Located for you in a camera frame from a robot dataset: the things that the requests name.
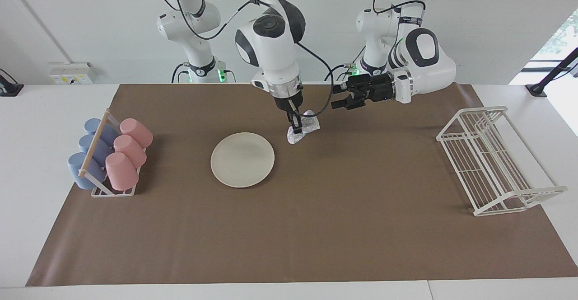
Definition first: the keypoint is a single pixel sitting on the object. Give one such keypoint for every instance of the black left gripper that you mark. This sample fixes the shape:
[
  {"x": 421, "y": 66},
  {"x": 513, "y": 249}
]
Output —
[{"x": 375, "y": 90}]

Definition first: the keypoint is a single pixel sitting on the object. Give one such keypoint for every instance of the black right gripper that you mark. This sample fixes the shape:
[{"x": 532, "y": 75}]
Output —
[{"x": 285, "y": 103}]

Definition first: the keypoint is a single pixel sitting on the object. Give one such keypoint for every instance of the clear plastic bubble wrap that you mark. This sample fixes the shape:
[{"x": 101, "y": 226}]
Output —
[{"x": 309, "y": 126}]

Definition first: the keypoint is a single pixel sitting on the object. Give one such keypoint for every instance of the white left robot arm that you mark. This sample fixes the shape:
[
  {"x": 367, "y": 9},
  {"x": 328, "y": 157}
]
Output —
[{"x": 429, "y": 74}]

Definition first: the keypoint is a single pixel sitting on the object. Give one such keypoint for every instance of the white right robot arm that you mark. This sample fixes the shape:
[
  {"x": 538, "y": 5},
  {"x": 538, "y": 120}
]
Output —
[{"x": 271, "y": 51}]

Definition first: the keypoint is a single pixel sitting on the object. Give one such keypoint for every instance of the cream round plate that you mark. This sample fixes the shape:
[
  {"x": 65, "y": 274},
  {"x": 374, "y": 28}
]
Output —
[{"x": 242, "y": 160}]

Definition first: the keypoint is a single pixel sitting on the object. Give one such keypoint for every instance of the brown table mat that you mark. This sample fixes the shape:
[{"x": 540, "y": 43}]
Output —
[{"x": 316, "y": 223}]

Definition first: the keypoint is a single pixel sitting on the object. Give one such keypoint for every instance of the pink plastic cup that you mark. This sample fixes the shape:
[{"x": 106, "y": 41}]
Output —
[
  {"x": 122, "y": 171},
  {"x": 137, "y": 133},
  {"x": 131, "y": 151}
]

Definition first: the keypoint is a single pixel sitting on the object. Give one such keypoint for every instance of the blue plastic cup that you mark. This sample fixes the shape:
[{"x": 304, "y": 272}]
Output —
[
  {"x": 108, "y": 133},
  {"x": 90, "y": 148},
  {"x": 81, "y": 171}
]

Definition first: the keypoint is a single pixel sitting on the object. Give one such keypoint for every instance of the clear cup rack wooden rod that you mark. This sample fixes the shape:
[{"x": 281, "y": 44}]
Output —
[{"x": 95, "y": 144}]

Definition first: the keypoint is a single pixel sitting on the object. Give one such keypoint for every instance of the black table clamp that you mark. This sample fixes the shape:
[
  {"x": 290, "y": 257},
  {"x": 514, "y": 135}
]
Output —
[{"x": 10, "y": 87}]

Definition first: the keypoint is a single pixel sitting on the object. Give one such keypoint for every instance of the white wall socket box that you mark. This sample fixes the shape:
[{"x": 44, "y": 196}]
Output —
[{"x": 72, "y": 73}]

